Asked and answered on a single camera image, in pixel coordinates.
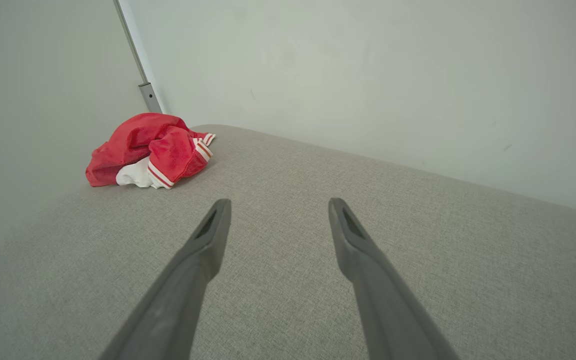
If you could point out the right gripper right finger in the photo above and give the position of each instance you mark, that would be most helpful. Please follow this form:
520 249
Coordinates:
388 320

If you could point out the red basketball jersey white trim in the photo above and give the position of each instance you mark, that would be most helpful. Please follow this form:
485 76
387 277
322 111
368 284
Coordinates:
133 140

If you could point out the grey metal frame post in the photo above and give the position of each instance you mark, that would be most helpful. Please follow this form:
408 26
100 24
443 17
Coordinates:
150 97

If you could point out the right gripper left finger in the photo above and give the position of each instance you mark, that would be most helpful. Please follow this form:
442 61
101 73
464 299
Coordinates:
173 315

